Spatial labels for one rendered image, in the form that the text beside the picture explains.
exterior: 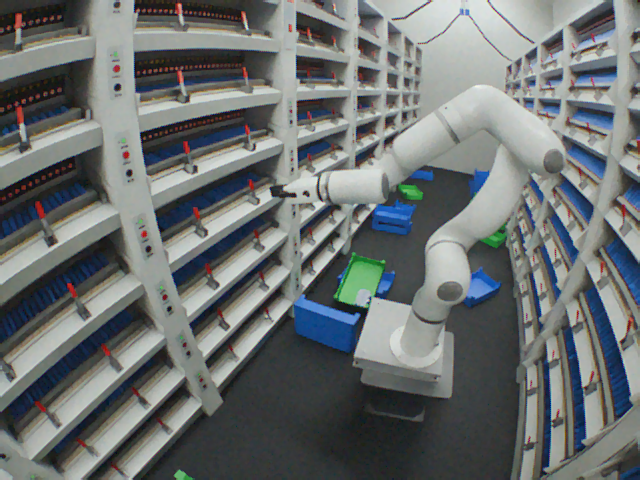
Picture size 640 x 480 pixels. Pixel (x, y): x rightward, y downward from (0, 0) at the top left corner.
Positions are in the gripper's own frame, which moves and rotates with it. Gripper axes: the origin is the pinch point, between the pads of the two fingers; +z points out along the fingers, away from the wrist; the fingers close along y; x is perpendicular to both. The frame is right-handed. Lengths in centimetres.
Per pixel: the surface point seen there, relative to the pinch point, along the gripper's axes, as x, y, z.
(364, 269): -72, 73, 9
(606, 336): -44, 1, -102
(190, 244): -8.0, -20.2, 20.5
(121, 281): -6.6, -44.0, 22.6
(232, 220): -8.4, -1.8, 19.8
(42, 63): 47, -52, 9
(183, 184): 9.7, -19.2, 15.6
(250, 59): 47, 30, 23
